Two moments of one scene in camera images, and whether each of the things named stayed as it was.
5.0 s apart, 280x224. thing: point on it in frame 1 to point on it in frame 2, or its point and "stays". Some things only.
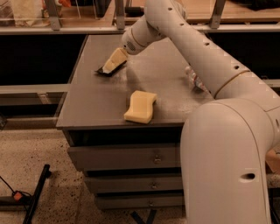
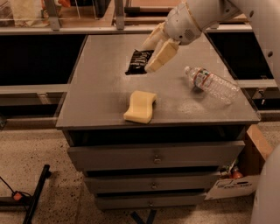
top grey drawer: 123,157 stays
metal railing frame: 52,24 stays
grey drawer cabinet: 122,115 stays
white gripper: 129,41 to 181,25
